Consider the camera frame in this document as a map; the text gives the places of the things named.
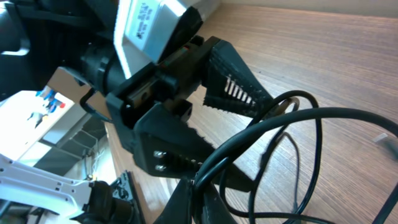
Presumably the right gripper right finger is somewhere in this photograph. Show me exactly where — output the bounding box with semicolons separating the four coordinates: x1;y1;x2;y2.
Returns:
200;184;237;224

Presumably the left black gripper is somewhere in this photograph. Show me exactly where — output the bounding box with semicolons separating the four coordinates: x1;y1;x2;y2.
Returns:
106;36;273;179

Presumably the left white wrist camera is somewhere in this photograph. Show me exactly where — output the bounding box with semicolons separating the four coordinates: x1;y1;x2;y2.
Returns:
113;0;220;79

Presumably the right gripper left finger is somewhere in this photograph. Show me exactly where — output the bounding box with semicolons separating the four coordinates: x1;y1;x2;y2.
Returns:
154;179;192;224

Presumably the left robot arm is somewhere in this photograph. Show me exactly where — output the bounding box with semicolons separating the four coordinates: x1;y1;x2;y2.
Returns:
1;1;272;185

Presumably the black USB cable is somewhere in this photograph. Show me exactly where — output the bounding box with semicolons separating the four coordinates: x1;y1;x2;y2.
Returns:
192;90;398;224

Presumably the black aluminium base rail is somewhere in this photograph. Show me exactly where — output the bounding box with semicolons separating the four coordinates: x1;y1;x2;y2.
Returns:
111;170;146;224

